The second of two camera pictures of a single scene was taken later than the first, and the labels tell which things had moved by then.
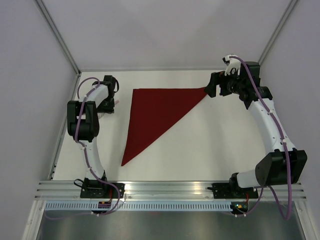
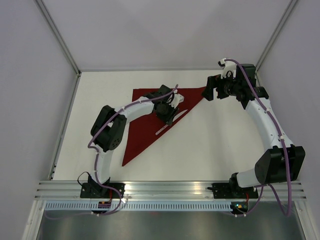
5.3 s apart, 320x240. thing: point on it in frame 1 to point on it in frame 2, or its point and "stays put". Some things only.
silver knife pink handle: x=100 y=114 to x=176 y=117
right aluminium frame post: x=292 y=4 stays put
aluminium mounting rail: x=71 y=190 stays put
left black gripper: x=109 y=110 to x=168 y=119
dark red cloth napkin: x=154 y=112 stays put
